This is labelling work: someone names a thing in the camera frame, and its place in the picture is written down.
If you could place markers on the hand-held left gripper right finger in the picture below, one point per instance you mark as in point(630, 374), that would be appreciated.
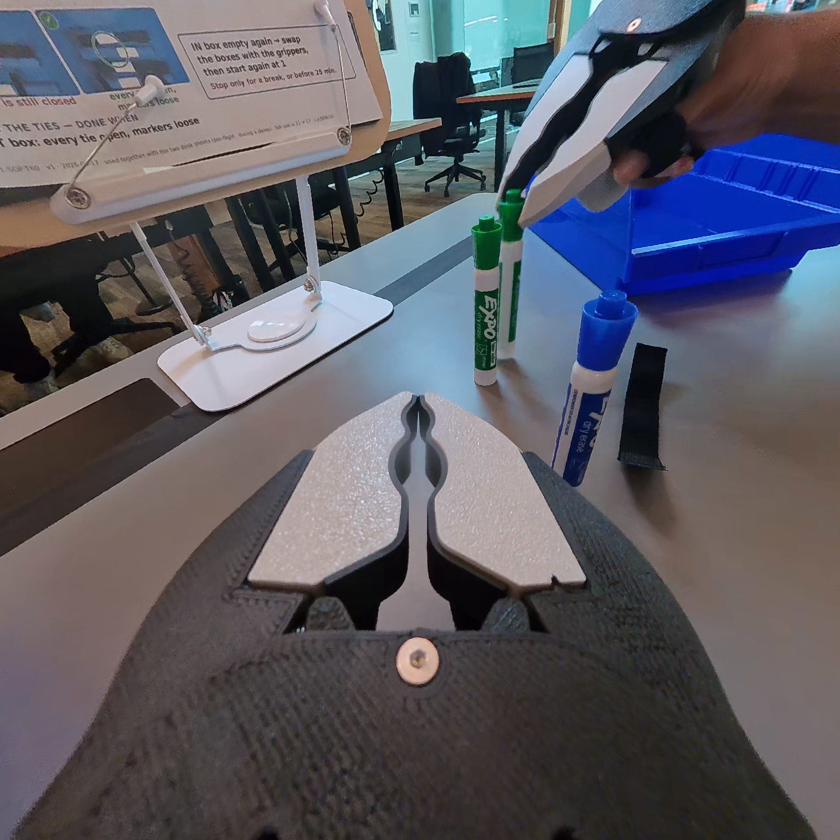
point(505, 512)

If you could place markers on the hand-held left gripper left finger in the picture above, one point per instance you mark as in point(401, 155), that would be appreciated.
point(328, 505)

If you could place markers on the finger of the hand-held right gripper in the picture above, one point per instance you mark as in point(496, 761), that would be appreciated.
point(590, 144)
point(548, 105)

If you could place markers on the blue dry erase marker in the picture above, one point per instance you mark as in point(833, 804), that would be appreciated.
point(590, 394)

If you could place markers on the green dry erase marker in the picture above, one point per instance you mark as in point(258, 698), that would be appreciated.
point(512, 275)
point(487, 315)

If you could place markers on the person's right hand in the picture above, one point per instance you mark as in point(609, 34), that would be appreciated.
point(774, 79)

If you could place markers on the wooden office desk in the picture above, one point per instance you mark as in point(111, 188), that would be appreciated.
point(499, 95)

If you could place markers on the blue plastic bin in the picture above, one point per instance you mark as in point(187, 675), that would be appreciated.
point(722, 216)

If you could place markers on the white document stand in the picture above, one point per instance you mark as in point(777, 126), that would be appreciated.
point(295, 328)

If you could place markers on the printed instruction sheet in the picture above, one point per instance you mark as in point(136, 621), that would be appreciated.
point(262, 59)

